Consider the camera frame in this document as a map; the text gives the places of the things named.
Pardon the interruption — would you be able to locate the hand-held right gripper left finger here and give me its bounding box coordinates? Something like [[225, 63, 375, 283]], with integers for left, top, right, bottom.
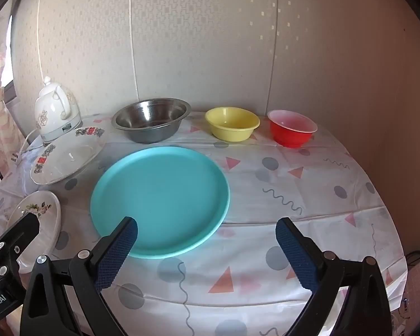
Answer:
[[19, 216, 139, 336]]

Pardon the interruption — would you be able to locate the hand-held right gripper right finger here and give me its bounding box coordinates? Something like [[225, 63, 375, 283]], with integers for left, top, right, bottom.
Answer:
[[275, 217, 401, 336]]

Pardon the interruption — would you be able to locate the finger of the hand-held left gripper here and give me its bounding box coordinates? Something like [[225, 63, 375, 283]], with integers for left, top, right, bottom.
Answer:
[[0, 213, 41, 274]]

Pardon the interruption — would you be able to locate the small white floral plate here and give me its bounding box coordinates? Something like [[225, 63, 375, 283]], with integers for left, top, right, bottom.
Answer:
[[5, 191, 62, 274]]

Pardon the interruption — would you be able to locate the teal round plate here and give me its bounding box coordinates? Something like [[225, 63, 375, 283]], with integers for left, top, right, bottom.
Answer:
[[90, 146, 231, 260]]

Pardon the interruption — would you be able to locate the large white floral plate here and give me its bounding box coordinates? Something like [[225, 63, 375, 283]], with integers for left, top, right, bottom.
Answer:
[[30, 123, 107, 185]]

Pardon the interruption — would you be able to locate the red plastic bowl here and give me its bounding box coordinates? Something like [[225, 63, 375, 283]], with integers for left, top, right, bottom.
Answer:
[[267, 109, 318, 148]]

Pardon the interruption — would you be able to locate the stainless steel bowl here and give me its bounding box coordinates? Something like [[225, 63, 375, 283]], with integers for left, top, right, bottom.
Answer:
[[111, 99, 191, 144]]

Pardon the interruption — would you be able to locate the yellow plastic bowl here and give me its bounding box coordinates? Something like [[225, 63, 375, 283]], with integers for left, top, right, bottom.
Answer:
[[205, 107, 260, 143]]

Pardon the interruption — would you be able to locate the patterned plastic tablecloth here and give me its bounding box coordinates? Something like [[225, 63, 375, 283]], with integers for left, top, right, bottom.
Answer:
[[0, 111, 408, 336]]

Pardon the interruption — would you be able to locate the white ceramic electric kettle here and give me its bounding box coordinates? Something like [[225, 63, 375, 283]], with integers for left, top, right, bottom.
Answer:
[[34, 76, 83, 144]]

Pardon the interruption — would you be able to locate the window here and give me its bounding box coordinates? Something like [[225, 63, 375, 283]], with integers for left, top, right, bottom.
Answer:
[[3, 14, 19, 104]]

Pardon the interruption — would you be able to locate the white power cord with plug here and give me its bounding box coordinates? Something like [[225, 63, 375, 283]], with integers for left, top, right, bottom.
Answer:
[[10, 126, 43, 167]]

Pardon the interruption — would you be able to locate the white wall cable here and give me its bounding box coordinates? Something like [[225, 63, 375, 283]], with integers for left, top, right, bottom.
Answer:
[[35, 0, 49, 85]]

